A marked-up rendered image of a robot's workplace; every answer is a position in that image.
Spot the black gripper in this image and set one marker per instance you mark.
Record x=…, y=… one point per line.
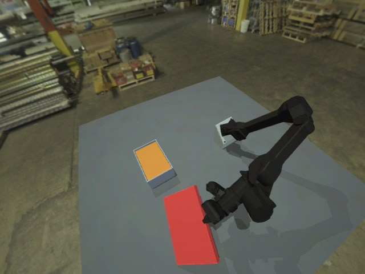
x=216, y=211

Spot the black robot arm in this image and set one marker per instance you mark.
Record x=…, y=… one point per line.
x=254, y=186

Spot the red rectangular lid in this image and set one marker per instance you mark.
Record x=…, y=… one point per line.
x=192, y=239

